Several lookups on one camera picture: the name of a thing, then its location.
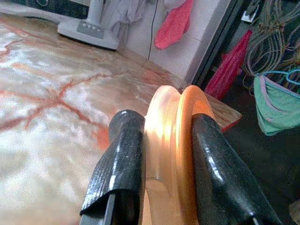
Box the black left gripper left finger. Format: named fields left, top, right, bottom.
left=80, top=109, right=146, bottom=225

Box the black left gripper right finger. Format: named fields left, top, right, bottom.
left=191, top=114, right=284, bottom=225

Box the green cloth with purple trim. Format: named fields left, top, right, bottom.
left=253, top=70, right=300, bottom=137

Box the magenta plastic broom head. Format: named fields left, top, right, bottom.
left=204, top=30, right=254, bottom=101

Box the blue plastic hanger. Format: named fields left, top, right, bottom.
left=262, top=67, right=300, bottom=86

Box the white standing fan base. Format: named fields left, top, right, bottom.
left=57, top=0, right=120, bottom=51

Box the pink terry cloth mitt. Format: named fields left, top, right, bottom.
left=154, top=0, right=195, bottom=51

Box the white hanging cloth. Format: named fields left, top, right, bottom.
left=110, top=0, right=150, bottom=36

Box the black door frame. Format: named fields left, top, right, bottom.
left=191, top=0, right=247, bottom=88

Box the thin black power cord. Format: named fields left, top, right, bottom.
left=147, top=0, right=158, bottom=60

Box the bundle of wire hangers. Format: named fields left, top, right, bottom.
left=242, top=0, right=300, bottom=79

